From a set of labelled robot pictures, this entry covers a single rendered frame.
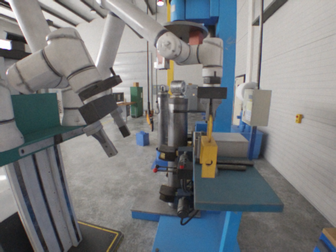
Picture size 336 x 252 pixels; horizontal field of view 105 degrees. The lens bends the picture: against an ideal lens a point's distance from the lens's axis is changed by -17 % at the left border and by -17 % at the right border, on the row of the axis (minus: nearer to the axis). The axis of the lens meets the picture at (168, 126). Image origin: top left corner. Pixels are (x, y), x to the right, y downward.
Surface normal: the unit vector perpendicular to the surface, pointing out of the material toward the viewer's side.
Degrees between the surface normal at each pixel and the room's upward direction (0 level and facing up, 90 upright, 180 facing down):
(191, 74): 90
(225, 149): 90
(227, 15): 90
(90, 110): 96
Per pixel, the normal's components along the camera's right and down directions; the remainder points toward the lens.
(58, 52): 0.22, 0.24
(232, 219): -0.14, 0.22
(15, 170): 0.98, 0.05
